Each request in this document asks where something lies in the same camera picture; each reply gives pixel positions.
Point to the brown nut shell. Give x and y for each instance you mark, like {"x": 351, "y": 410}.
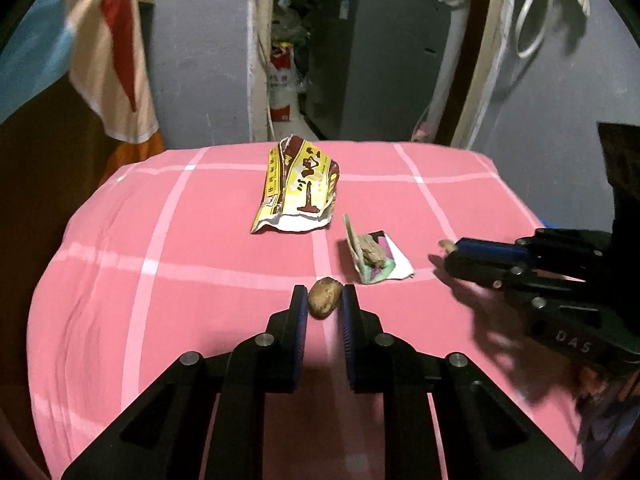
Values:
{"x": 324, "y": 297}

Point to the green wrapper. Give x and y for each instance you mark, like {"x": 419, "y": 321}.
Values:
{"x": 376, "y": 257}

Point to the grey refrigerator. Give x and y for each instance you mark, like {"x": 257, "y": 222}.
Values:
{"x": 373, "y": 66}

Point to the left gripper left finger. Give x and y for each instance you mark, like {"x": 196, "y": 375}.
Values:
{"x": 203, "y": 418}

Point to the small brown shell piece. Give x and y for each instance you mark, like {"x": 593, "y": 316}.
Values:
{"x": 448, "y": 246}

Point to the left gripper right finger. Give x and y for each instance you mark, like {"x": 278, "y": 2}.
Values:
{"x": 443, "y": 417}

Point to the striped towel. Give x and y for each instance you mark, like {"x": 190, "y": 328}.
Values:
{"x": 98, "y": 46}

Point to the yellow snack wrapper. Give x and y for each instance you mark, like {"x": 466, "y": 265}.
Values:
{"x": 300, "y": 188}

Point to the wooden door frame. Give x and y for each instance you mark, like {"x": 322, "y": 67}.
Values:
{"x": 482, "y": 51}

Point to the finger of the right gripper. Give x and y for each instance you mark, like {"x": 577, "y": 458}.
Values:
{"x": 490, "y": 251}
{"x": 491, "y": 273}

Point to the blue plastic bucket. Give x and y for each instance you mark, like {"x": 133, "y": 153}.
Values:
{"x": 548, "y": 225}

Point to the pink checked tablecloth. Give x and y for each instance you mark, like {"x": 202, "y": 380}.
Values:
{"x": 161, "y": 260}

